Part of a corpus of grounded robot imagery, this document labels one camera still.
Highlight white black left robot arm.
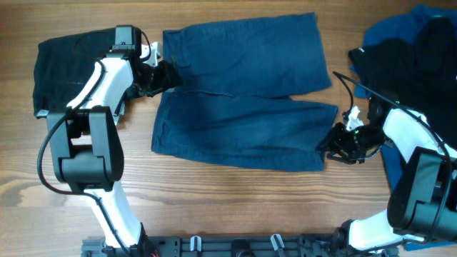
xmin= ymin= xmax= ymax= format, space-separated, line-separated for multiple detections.
xmin=34 ymin=25 xmax=181 ymax=256

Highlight folded black garment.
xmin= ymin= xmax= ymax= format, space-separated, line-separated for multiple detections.
xmin=32 ymin=28 xmax=115 ymax=116

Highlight blue denim shorts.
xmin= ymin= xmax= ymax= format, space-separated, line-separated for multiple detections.
xmin=151 ymin=13 xmax=338 ymax=171

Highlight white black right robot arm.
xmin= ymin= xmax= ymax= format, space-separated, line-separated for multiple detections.
xmin=317 ymin=96 xmax=456 ymax=256

